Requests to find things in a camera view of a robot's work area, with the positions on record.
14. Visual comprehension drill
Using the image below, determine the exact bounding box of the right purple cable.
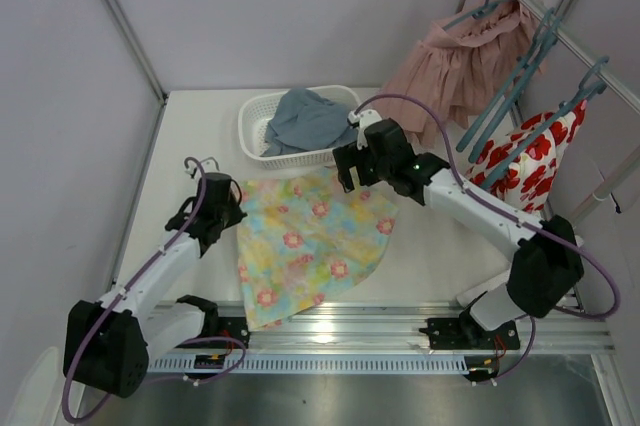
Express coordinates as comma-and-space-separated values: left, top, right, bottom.
352, 94, 621, 387

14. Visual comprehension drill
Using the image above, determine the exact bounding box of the metal clothes rail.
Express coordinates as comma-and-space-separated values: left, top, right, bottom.
472, 0, 640, 115

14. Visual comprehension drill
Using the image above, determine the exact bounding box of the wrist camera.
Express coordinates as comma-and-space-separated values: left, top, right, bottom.
183, 156, 220, 179
347, 109, 382, 150

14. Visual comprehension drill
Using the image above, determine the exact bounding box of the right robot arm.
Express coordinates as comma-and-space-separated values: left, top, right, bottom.
333, 110, 584, 331

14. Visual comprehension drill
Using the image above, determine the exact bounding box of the pastel floral skirt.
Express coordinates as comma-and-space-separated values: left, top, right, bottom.
237, 167, 398, 331

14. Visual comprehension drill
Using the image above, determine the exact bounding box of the white slotted cable duct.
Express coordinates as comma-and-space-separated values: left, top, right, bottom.
148, 351, 468, 375

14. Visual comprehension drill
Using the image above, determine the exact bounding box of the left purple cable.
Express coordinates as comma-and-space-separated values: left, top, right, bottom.
62, 156, 247, 422

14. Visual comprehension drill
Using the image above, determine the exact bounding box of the white plastic basket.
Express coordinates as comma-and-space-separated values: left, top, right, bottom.
238, 88, 333, 170

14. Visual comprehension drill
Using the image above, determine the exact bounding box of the red poppy skirt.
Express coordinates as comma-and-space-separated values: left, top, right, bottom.
465, 100, 588, 215

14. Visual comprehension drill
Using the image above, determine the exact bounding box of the pink ruffled skirt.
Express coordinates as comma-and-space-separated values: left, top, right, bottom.
373, 0, 539, 147

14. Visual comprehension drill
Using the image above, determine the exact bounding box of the aluminium mounting rail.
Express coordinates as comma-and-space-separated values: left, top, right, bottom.
249, 302, 615, 354

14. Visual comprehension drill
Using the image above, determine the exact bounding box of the purple cable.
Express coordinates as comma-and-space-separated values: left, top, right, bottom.
352, 94, 621, 387
62, 156, 247, 422

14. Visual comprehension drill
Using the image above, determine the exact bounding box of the blue grey cloth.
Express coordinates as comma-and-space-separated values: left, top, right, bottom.
262, 88, 357, 157

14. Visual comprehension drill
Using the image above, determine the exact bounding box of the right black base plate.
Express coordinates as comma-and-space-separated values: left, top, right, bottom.
418, 317, 521, 351

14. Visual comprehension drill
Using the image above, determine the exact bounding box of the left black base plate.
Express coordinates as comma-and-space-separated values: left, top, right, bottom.
199, 316, 251, 347

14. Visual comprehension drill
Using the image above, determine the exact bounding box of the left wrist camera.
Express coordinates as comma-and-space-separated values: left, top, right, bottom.
183, 156, 220, 179

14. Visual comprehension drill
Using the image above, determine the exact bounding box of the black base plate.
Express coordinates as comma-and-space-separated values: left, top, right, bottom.
418, 317, 521, 351
199, 316, 251, 347

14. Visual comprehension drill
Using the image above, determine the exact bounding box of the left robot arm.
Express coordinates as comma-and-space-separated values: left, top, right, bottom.
63, 172, 246, 398

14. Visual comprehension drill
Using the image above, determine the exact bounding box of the teal empty hanger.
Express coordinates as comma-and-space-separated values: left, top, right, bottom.
456, 8, 562, 163

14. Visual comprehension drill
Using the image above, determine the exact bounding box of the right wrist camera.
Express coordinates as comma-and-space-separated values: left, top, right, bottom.
347, 109, 382, 150

